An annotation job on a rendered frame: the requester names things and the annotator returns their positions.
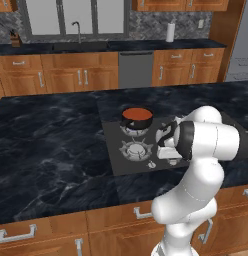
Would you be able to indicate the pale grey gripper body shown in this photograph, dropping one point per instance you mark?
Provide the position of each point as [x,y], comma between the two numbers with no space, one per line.
[168,153]

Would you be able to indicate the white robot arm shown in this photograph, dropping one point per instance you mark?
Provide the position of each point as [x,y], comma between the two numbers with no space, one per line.
[196,186]

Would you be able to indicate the black pot with red sauce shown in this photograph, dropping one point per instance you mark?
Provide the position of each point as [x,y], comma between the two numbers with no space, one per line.
[137,114]

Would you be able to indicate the silver hob knob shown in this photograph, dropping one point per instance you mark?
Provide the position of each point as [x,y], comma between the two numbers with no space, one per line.
[173,162]
[151,164]

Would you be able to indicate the black hob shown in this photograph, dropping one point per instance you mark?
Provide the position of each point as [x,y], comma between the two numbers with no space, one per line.
[112,146]

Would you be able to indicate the wooden drawer front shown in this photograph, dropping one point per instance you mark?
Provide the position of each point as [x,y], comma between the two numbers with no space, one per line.
[232,196]
[46,226]
[112,216]

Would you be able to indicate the wooden base cupboard run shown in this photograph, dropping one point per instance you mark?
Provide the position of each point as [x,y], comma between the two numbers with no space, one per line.
[62,73]
[186,66]

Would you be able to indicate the grey dishwasher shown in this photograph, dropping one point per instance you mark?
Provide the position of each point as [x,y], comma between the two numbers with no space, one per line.
[136,70]

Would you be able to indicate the wooden cupboard door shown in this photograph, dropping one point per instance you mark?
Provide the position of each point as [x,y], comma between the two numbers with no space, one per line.
[122,243]
[229,230]

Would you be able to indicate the white paper towel roll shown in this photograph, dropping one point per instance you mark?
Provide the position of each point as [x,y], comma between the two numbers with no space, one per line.
[170,32]

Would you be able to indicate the tall wooden side panel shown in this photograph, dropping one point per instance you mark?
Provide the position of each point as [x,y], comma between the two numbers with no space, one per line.
[226,40]

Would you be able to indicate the black sink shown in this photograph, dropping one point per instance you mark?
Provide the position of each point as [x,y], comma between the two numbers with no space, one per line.
[81,46]

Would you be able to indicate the dark curved tap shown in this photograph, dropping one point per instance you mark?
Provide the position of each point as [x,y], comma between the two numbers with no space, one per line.
[78,31]

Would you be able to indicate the grey framed window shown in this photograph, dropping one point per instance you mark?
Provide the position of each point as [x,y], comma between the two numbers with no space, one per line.
[76,16]

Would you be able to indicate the white wall socket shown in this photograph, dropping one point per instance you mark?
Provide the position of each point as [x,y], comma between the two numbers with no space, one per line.
[201,23]

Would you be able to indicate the wooden wall cupboard run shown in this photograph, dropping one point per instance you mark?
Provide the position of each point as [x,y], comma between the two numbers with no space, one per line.
[182,4]
[4,5]

